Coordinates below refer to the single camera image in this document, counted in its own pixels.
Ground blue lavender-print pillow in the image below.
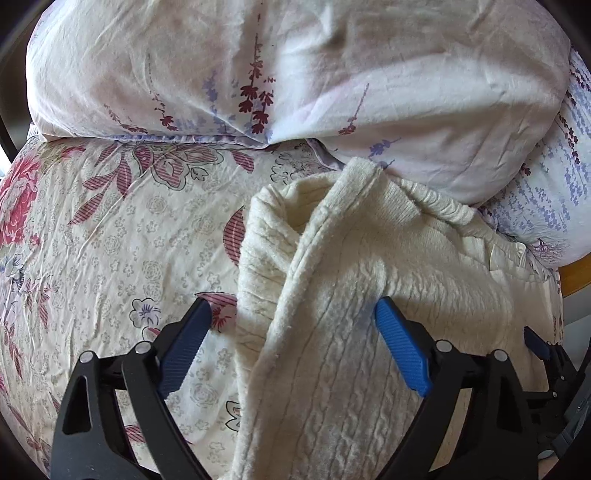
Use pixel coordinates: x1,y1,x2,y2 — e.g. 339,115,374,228
475,46,591,278

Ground floral bed sheet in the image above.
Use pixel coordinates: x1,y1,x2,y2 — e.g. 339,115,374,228
0,134,352,480

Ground cream cable-knit cardigan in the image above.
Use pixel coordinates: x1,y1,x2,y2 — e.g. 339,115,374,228
228,157,561,480

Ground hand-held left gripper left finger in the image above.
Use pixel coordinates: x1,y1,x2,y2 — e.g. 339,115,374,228
50,298,214,480

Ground wooden bed frame edge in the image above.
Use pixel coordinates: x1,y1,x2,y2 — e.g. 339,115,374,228
560,261,591,296

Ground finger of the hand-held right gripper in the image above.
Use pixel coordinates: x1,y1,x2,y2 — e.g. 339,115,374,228
523,325,581,397

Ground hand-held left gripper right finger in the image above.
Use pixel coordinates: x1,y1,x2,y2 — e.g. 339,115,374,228
374,296,539,480

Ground pink sprig-print pillow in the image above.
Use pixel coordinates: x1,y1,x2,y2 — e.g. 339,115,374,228
25,0,573,209

